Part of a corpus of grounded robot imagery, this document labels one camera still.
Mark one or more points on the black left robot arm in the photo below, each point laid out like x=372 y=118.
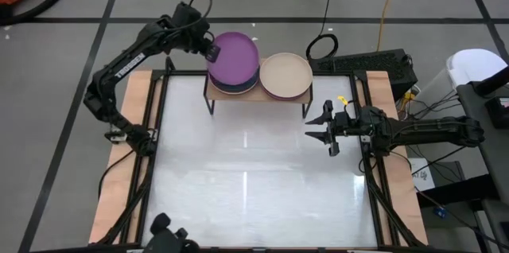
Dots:
x=131 y=60

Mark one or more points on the beige plate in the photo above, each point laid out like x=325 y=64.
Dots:
x=286 y=74

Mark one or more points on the wooden shelf with black legs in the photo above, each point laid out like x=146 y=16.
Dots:
x=257 y=98

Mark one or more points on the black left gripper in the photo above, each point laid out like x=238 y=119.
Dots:
x=199 y=38

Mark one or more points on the black device on desk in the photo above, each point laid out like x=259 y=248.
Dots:
x=499 y=111

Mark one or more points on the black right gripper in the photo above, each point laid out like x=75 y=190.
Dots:
x=352 y=125

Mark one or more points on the yellow tag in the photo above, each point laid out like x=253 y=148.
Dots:
x=343 y=100

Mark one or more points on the small blue object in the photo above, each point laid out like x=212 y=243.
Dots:
x=440 y=213

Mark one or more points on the purple plate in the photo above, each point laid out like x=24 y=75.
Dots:
x=234 y=60

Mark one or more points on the dark grey desk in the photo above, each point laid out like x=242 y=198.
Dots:
x=489 y=157

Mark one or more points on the black computer case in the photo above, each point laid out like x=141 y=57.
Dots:
x=370 y=66

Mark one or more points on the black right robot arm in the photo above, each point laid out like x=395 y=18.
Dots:
x=429 y=131

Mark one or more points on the black metal table frame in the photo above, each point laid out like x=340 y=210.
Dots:
x=187 y=72

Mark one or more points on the white paper label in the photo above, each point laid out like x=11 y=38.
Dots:
x=421 y=173

